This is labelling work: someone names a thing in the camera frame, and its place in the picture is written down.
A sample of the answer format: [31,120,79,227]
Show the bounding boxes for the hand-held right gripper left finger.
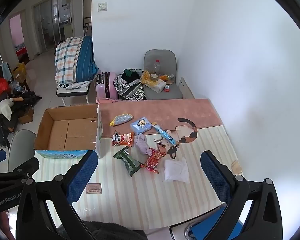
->
[16,149,100,240]

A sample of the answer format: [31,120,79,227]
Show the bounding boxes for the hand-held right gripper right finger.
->
[200,150,283,240]

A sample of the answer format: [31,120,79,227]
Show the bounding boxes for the white soft packet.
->
[163,157,190,183]

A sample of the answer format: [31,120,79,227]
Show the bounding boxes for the green snack packet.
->
[113,146,142,178]

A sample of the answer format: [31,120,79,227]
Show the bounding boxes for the orange panda snack packet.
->
[111,130,135,147]

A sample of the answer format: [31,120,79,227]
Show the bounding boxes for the red candy packet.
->
[140,147,165,174]

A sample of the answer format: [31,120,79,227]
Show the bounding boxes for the long blue snack packet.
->
[152,122,178,145]

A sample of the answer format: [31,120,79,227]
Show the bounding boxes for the purple sock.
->
[134,133,153,157]

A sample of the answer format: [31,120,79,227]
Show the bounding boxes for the silver glitter pouch yellow trim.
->
[109,113,133,127]

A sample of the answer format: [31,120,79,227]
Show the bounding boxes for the blue dog print tissue packet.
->
[130,117,152,135]

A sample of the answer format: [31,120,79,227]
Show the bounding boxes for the person's left forearm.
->
[0,211,12,240]

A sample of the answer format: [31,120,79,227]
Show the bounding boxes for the grey round back chair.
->
[8,129,38,173]

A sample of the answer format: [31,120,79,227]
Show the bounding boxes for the blue stool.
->
[169,204,243,240]

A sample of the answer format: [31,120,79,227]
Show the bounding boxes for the white goose plush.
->
[0,97,14,120]

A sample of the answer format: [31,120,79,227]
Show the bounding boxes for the small cardboard box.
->
[17,107,35,124]

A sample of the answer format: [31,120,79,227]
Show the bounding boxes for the cat shaped mat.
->
[154,117,198,160]

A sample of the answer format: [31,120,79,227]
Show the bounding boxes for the dark fleece clothing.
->
[57,220,148,240]

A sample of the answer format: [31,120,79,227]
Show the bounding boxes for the dark clutter pile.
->
[0,91,43,148]

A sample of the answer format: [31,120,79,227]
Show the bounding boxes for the pink mat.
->
[96,98,224,138]

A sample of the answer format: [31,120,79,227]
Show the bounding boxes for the light blue cloth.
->
[0,62,13,80]

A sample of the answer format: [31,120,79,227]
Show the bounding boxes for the pink suitcase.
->
[95,71,118,100]

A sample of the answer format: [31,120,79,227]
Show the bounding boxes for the yellow bag with box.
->
[12,62,27,83]

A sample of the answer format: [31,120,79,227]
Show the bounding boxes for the white leaning panel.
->
[178,77,195,99]

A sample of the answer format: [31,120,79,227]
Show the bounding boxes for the black white patterned bag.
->
[114,69,147,102]

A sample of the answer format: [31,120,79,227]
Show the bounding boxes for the white tissue pack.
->
[145,78,167,92]

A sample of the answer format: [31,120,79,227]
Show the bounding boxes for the dark clothes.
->
[122,69,143,83]

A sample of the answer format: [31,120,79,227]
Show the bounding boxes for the plaid quilt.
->
[54,37,84,83]

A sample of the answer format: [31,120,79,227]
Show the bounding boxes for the yellow plastic bag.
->
[141,70,153,85]

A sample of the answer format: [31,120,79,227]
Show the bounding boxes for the blue striped quilt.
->
[75,35,99,82]

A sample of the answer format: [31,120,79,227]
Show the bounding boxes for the clear plastic bottle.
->
[151,59,162,83]

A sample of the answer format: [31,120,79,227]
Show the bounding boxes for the grey padded chair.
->
[143,49,183,101]

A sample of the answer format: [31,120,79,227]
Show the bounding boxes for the glass sliding door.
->
[32,0,74,55]

